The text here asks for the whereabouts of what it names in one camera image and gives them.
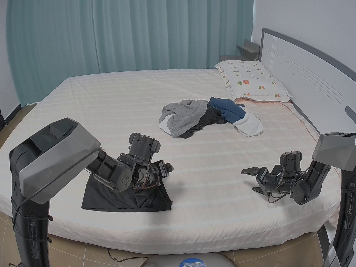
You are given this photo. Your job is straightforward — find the black T-shirt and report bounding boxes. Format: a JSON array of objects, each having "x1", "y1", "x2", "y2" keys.
[{"x1": 81, "y1": 160, "x2": 173, "y2": 212}]

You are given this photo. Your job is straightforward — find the pile of clothes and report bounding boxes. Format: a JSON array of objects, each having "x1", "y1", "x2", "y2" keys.
[{"x1": 159, "y1": 97, "x2": 264, "y2": 139}]

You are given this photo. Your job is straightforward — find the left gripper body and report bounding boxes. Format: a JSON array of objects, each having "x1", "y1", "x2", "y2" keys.
[{"x1": 151, "y1": 161, "x2": 174, "y2": 179}]

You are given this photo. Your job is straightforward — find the grey bedside table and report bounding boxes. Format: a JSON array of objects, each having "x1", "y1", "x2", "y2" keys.
[{"x1": 220, "y1": 39, "x2": 261, "y2": 63}]

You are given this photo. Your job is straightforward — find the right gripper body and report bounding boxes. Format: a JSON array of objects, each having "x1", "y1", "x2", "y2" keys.
[{"x1": 255, "y1": 166, "x2": 282, "y2": 196}]

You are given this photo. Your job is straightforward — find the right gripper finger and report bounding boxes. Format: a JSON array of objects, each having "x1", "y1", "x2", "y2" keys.
[
  {"x1": 252, "y1": 187, "x2": 270, "y2": 198},
  {"x1": 241, "y1": 167, "x2": 262, "y2": 177}
]

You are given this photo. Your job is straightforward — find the bed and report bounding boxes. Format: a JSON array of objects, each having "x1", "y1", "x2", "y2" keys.
[{"x1": 0, "y1": 27, "x2": 356, "y2": 255}]

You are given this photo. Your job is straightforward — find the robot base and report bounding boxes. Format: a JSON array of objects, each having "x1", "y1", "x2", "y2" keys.
[{"x1": 139, "y1": 253, "x2": 237, "y2": 267}]

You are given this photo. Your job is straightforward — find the white printed pillow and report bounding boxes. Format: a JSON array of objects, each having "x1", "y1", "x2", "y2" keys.
[{"x1": 214, "y1": 60, "x2": 293, "y2": 103}]

